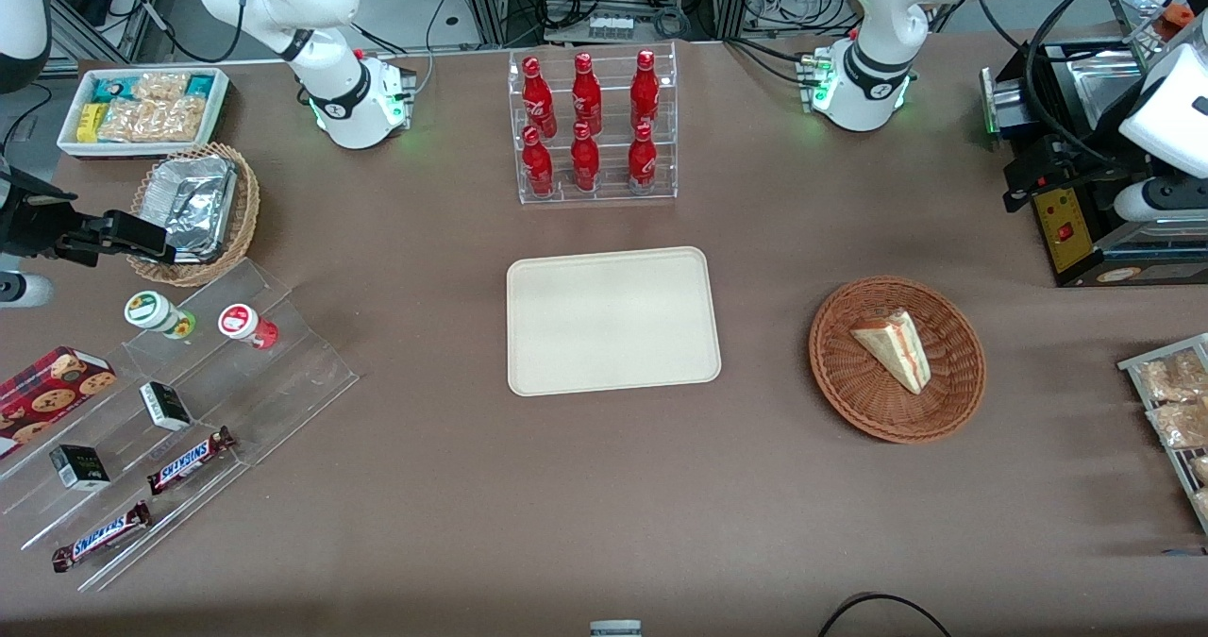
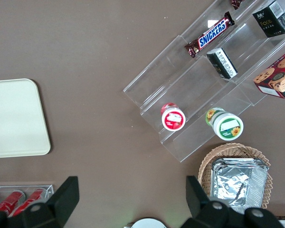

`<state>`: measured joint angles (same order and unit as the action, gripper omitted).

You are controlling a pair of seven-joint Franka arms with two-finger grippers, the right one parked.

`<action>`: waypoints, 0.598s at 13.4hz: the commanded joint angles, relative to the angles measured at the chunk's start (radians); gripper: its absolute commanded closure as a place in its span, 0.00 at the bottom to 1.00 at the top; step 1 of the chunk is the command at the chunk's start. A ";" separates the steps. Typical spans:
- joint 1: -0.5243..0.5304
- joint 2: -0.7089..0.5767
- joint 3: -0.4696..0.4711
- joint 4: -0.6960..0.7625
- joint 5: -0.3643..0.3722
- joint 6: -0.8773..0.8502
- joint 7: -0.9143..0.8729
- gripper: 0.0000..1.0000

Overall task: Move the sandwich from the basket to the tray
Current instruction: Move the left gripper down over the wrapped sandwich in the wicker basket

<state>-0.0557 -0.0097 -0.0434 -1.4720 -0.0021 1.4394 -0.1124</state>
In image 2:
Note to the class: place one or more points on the green lid sunflower cup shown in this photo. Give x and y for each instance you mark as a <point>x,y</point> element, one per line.
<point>228,127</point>

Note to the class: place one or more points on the Snickers chocolate bar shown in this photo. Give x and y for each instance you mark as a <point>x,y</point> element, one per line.
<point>211,33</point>
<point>236,3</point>

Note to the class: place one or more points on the small black carton box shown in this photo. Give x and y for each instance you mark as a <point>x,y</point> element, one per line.
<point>273,21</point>
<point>222,63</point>

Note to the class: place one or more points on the red chocolate chip cookie box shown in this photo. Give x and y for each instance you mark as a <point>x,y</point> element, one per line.
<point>278,76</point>

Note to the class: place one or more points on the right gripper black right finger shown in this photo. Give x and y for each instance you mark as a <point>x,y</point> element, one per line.
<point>204,213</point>

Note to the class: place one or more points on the clear acrylic bottle rack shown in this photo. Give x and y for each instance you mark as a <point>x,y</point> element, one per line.
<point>50,190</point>

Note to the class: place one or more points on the red cola bottle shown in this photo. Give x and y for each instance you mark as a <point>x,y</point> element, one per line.
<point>29,202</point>
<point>9,202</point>

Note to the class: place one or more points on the light wicker basket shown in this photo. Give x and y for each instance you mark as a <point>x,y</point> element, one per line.
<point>228,149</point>

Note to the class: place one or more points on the clear acrylic stepped display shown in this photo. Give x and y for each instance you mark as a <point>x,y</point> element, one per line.
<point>199,95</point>

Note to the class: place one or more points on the cream plastic serving tray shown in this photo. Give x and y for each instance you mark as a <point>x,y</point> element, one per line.
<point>14,118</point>

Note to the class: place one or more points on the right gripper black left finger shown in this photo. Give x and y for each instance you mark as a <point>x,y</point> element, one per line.
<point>50,213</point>

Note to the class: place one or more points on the red lid strawberry cup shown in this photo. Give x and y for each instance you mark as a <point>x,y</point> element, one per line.
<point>173,120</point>

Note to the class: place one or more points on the aluminium foil tray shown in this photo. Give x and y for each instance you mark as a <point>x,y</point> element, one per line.
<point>232,185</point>

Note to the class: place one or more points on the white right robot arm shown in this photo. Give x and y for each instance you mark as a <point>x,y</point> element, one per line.
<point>147,224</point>

